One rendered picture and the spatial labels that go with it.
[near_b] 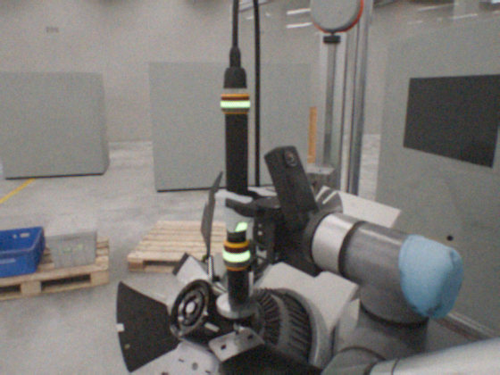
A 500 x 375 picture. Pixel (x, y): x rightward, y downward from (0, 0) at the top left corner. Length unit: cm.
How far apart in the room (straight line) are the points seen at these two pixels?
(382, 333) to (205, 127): 573
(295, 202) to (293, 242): 6
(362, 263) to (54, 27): 1289
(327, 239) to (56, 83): 746
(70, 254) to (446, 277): 333
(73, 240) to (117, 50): 979
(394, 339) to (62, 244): 324
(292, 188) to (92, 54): 1246
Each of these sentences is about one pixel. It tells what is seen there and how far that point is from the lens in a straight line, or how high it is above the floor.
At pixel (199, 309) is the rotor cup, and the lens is 74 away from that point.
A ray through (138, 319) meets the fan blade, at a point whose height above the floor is 110.
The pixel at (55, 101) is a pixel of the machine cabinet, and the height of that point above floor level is 144.
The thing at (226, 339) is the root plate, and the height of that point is 118.
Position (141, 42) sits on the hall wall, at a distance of 1275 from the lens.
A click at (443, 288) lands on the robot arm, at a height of 145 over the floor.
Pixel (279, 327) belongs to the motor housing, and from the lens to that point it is 82.
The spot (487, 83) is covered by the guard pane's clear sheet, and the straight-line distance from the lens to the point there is 113.
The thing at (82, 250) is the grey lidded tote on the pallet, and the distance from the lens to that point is 354.
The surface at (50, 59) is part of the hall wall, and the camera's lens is 1309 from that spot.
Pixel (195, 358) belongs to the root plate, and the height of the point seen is 112.
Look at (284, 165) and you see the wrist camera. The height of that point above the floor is 153.
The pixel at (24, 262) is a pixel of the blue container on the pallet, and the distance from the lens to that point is 361.
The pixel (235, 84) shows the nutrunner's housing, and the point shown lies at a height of 164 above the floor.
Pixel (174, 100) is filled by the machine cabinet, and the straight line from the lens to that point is 602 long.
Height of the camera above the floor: 163
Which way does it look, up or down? 14 degrees down
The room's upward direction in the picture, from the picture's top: straight up
